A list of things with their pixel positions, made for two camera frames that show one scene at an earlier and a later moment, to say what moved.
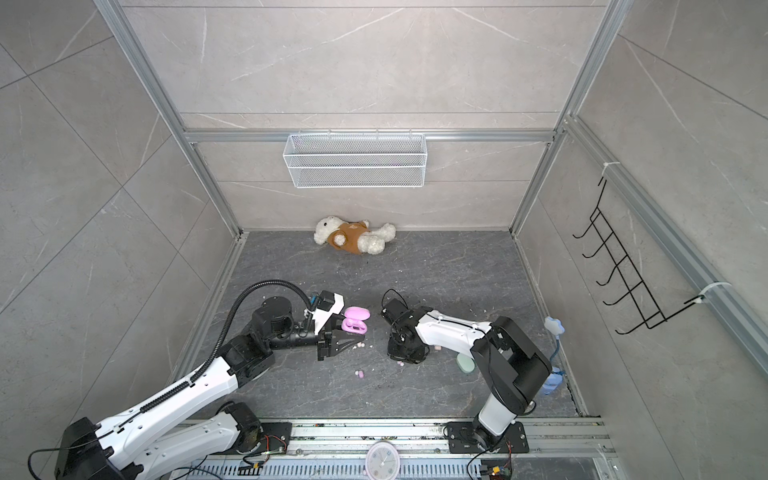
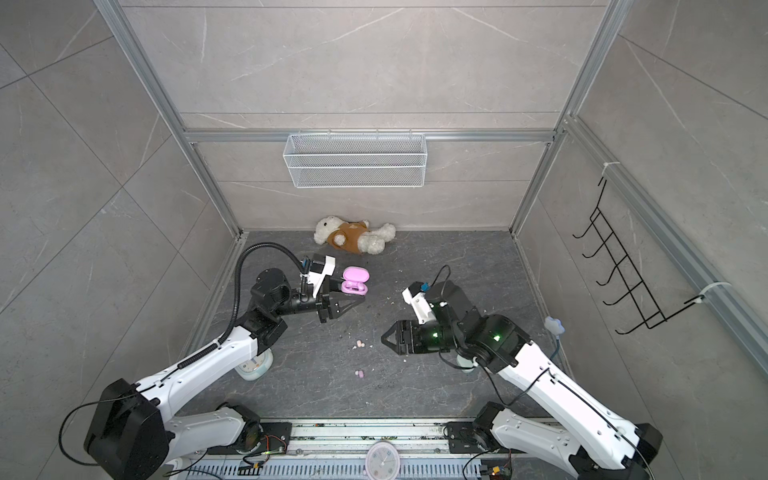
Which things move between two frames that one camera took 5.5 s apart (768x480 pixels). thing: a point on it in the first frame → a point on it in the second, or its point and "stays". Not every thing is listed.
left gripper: x=325 y=341 → x=325 y=304
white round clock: x=383 y=461 stays
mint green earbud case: x=466 y=363 stays
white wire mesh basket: x=355 y=160 stays
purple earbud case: x=355 y=320 → x=355 y=278
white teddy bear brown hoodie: x=355 y=236 stays
